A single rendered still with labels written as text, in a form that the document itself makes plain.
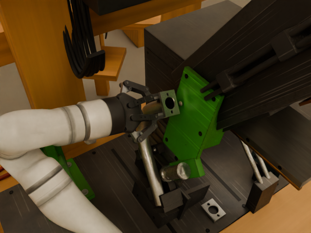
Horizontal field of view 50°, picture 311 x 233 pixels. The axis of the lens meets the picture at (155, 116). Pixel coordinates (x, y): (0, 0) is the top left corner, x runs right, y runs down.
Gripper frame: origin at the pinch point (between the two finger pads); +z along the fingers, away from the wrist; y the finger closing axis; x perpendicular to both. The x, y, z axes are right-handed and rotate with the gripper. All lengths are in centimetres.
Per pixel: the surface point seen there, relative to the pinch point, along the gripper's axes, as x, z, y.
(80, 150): 41.3, -4.4, -6.5
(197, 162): -2.8, 4.1, -14.1
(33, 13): 11.2, -19.1, 25.8
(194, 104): -6.7, 3.9, -1.6
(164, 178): 5.7, 0.5, -16.6
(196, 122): -6.0, 3.9, -5.4
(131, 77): 173, 101, 35
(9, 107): 204, 11, 32
